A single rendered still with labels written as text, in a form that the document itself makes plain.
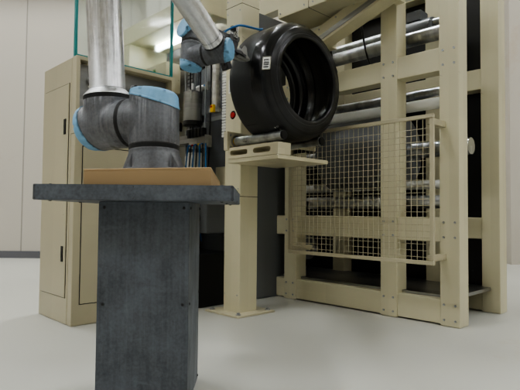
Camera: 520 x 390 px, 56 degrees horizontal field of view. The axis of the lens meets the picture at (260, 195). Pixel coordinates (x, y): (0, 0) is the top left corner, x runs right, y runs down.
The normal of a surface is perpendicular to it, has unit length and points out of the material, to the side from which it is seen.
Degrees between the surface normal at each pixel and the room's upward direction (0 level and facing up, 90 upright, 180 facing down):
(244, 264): 90
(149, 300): 90
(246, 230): 90
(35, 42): 90
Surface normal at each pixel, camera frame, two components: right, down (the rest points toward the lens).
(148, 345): 0.01, -0.04
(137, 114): -0.42, -0.08
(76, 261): 0.70, -0.02
